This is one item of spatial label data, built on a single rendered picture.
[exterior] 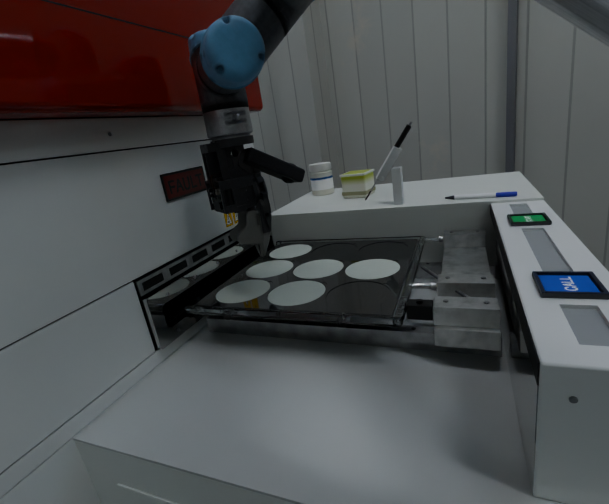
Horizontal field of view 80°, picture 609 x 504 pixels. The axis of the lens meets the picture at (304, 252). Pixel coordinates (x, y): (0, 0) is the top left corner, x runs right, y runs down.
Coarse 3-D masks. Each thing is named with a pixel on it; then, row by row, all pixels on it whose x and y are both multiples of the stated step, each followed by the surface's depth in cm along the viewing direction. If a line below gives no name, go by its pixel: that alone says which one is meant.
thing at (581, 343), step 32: (512, 256) 48; (544, 256) 47; (576, 256) 45; (608, 288) 37; (544, 320) 33; (576, 320) 33; (608, 320) 32; (544, 352) 29; (576, 352) 28; (608, 352) 28; (544, 384) 28; (576, 384) 27; (608, 384) 27; (544, 416) 29; (576, 416) 28; (608, 416) 27; (544, 448) 30; (576, 448) 29; (608, 448) 28; (544, 480) 31; (576, 480) 30; (608, 480) 29
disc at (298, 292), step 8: (304, 280) 67; (280, 288) 65; (288, 288) 65; (296, 288) 64; (304, 288) 64; (312, 288) 63; (320, 288) 62; (272, 296) 62; (280, 296) 62; (288, 296) 61; (296, 296) 61; (304, 296) 60; (312, 296) 60; (280, 304) 59; (288, 304) 58; (296, 304) 58
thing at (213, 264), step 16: (272, 240) 97; (224, 256) 78; (192, 272) 68; (208, 272) 73; (160, 288) 62; (176, 288) 65; (144, 304) 59; (160, 304) 61; (160, 320) 61; (176, 320) 66; (192, 320) 68; (160, 336) 61; (176, 336) 64
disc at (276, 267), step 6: (258, 264) 80; (264, 264) 79; (270, 264) 79; (276, 264) 78; (282, 264) 77; (288, 264) 77; (252, 270) 77; (258, 270) 76; (264, 270) 76; (270, 270) 75; (276, 270) 74; (282, 270) 74; (288, 270) 73; (252, 276) 73; (258, 276) 73; (264, 276) 72; (270, 276) 72
